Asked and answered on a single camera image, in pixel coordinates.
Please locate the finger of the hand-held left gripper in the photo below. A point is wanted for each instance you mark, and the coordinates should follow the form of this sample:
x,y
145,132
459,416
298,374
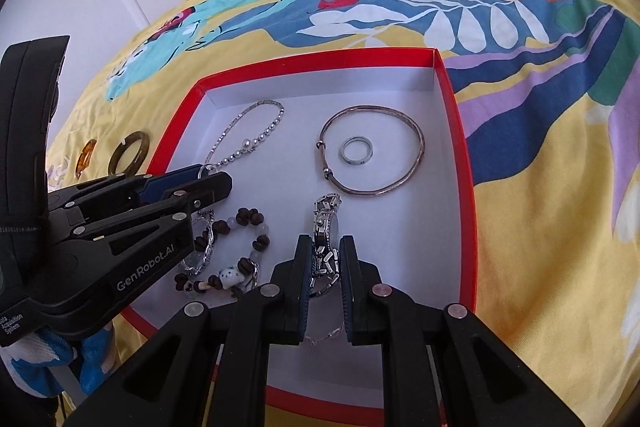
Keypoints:
x,y
200,194
160,184

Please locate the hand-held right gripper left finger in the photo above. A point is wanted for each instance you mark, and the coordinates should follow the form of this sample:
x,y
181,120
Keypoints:
x,y
304,302

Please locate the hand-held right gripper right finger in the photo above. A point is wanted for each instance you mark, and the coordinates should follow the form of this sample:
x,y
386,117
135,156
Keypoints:
x,y
347,307

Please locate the silver wristwatch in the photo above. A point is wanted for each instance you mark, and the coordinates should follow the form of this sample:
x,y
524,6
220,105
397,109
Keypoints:
x,y
325,227

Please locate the thin metal bangle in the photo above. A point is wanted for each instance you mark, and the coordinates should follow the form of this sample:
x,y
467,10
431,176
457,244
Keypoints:
x,y
327,172

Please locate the red cardboard box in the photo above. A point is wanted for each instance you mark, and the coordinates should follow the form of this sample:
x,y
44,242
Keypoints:
x,y
380,92

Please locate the person's left hand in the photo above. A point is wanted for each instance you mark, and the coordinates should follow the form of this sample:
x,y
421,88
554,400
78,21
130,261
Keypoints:
x,y
95,357

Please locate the dark olive bangle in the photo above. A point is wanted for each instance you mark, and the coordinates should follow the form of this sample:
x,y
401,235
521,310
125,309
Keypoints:
x,y
112,159

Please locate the amber bangle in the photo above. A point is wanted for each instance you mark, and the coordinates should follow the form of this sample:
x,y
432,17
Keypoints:
x,y
87,154

